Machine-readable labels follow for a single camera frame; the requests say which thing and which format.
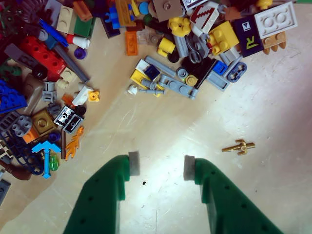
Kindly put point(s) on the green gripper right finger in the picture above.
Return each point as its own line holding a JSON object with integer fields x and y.
{"x": 229, "y": 207}

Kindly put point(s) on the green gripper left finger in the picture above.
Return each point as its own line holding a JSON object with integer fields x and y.
{"x": 102, "y": 200}

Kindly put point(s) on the small white round lego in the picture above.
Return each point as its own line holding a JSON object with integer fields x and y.
{"x": 132, "y": 89}

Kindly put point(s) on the yellow lego plate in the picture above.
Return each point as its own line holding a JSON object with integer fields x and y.
{"x": 137, "y": 76}

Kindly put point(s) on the gold lego weapon piece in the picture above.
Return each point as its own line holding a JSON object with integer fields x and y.
{"x": 240, "y": 147}

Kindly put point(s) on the brown lego stick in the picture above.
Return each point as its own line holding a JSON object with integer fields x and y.
{"x": 64, "y": 143}

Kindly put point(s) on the brown curved lego piece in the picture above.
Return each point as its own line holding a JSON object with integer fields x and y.
{"x": 18, "y": 172}

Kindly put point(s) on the orange lego brick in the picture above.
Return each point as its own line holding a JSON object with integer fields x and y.
{"x": 30, "y": 136}

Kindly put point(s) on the white lego slope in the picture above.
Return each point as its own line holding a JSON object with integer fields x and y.
{"x": 81, "y": 95}

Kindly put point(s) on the gray lego lever piece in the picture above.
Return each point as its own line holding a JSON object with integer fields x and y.
{"x": 151, "y": 90}

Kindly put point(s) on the gray flat lego tile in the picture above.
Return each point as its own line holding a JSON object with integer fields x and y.
{"x": 218, "y": 80}

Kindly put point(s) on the black lego plate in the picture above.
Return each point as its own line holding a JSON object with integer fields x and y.
{"x": 201, "y": 68}

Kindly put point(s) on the black lego wheel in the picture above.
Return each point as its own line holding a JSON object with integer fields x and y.
{"x": 40, "y": 72}

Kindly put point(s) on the gray lego scissors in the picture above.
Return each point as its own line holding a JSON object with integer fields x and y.
{"x": 195, "y": 54}

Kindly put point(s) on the transparent orange lego plate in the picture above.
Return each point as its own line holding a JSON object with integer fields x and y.
{"x": 131, "y": 43}

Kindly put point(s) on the yellow lego cylinder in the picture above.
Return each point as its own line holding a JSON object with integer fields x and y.
{"x": 166, "y": 46}

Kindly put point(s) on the dark gray lego plate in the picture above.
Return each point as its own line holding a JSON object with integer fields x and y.
{"x": 18, "y": 54}

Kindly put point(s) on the gray lego cylinder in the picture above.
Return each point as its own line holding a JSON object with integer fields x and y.
{"x": 181, "y": 46}

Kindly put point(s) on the gold toothed lego plate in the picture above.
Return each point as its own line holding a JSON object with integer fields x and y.
{"x": 274, "y": 44}

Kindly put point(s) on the dark blue lego plate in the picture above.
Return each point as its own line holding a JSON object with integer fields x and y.
{"x": 111, "y": 30}

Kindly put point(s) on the blue lego tool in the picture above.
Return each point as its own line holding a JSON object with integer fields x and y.
{"x": 54, "y": 33}

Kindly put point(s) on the green lego brick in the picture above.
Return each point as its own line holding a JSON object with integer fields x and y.
{"x": 84, "y": 26}

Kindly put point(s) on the dark red lego brick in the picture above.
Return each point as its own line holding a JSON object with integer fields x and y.
{"x": 139, "y": 25}

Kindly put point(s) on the golden orange lego chest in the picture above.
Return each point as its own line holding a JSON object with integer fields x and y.
{"x": 125, "y": 12}

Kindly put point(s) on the orange lego slope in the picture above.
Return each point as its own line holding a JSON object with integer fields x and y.
{"x": 83, "y": 9}

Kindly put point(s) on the white upside-down lego plate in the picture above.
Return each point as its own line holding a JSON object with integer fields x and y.
{"x": 275, "y": 20}

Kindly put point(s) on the small brown lego piece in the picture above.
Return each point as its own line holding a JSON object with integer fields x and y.
{"x": 231, "y": 13}

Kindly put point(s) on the gray lego slope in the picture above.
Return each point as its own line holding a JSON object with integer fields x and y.
{"x": 52, "y": 8}

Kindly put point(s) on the transparent green stud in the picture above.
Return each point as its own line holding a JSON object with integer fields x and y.
{"x": 54, "y": 163}

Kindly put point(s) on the transparent orange flame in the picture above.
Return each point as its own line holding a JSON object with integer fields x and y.
{"x": 74, "y": 143}

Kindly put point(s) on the light blue pickaxe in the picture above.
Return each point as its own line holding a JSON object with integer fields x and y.
{"x": 46, "y": 151}

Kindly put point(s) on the dark blue round stud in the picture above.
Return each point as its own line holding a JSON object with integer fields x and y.
{"x": 54, "y": 137}

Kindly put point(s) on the black printed tile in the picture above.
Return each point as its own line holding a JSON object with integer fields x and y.
{"x": 69, "y": 119}

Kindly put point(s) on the black round piece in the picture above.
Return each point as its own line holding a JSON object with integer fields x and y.
{"x": 80, "y": 110}

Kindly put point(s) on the gold square tile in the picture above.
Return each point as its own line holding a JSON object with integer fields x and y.
{"x": 44, "y": 123}

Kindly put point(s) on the small dark gray piece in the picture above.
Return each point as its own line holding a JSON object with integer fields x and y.
{"x": 53, "y": 108}

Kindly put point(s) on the yellow flower stud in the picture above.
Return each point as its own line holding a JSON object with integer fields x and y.
{"x": 93, "y": 96}

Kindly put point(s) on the small transparent orange piece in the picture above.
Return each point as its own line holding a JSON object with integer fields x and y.
{"x": 68, "y": 100}

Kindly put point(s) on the gray round studded plate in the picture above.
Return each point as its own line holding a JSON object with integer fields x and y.
{"x": 22, "y": 124}

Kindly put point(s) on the gray technic connector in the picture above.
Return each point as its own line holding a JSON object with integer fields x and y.
{"x": 49, "y": 91}

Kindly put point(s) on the tan round stud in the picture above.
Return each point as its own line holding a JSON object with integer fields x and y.
{"x": 62, "y": 84}

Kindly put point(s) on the gray grille piece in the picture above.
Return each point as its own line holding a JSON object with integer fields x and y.
{"x": 8, "y": 120}

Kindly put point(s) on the tan small plate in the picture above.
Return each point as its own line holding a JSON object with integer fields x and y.
{"x": 68, "y": 75}

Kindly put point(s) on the large tan slope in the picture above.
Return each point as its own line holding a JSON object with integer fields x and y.
{"x": 33, "y": 90}

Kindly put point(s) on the long gray hinge plate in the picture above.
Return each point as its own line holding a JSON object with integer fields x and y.
{"x": 178, "y": 86}

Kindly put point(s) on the gold round stud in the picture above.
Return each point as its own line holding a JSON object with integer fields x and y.
{"x": 191, "y": 80}

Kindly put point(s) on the blue short technic beam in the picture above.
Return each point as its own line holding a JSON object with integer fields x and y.
{"x": 236, "y": 70}

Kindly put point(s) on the long dark gray axle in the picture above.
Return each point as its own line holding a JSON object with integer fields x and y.
{"x": 72, "y": 65}

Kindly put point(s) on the dark blue small brick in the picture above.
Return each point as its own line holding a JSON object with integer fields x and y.
{"x": 152, "y": 71}

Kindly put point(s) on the blue wedge plate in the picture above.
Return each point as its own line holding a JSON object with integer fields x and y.
{"x": 9, "y": 96}

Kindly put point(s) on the bright blue small brick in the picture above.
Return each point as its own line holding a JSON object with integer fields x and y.
{"x": 220, "y": 67}

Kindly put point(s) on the gray round stud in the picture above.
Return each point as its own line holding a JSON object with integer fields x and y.
{"x": 181, "y": 72}

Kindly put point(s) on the light gray ridged bar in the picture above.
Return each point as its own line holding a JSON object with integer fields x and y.
{"x": 161, "y": 66}

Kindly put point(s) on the purple round stud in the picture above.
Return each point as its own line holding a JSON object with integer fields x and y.
{"x": 80, "y": 52}

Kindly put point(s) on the light gray brick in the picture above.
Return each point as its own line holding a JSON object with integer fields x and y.
{"x": 230, "y": 55}

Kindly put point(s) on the red technic brick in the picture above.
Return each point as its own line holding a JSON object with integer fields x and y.
{"x": 42, "y": 54}

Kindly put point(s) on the white and red cone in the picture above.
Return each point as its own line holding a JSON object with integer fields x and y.
{"x": 79, "y": 41}

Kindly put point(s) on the clear transparent small brick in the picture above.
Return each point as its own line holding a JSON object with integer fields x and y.
{"x": 143, "y": 37}

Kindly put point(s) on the gray small square plate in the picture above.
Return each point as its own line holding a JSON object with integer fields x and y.
{"x": 154, "y": 39}

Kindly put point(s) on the yellow two-by-two brick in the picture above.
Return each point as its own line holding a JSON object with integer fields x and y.
{"x": 223, "y": 36}

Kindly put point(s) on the dark blue printed tile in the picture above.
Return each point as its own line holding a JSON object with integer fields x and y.
{"x": 248, "y": 36}

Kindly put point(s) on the blue striped minifigure part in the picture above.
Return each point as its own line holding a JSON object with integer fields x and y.
{"x": 115, "y": 17}

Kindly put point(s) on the tan one-by-two brick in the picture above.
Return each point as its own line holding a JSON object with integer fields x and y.
{"x": 65, "y": 18}

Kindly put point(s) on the dark green round piece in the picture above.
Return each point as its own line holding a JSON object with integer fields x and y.
{"x": 147, "y": 18}

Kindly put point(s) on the yellow round gear brick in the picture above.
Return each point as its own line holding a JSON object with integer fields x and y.
{"x": 180, "y": 25}

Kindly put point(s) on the white slope dark red print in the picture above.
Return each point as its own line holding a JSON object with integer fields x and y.
{"x": 204, "y": 15}

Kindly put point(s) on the light blue round piece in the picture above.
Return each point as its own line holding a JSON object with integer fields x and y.
{"x": 143, "y": 7}

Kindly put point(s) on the dark tan square tile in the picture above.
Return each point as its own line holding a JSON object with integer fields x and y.
{"x": 168, "y": 8}

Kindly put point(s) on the white printed tile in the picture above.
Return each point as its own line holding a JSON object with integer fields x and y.
{"x": 193, "y": 3}

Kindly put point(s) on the yellow minifigure head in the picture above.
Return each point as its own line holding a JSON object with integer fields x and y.
{"x": 265, "y": 3}

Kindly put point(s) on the dark blue lattice frame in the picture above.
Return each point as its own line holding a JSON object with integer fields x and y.
{"x": 18, "y": 150}

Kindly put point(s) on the white lego bracket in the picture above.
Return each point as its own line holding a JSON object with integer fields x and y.
{"x": 142, "y": 64}

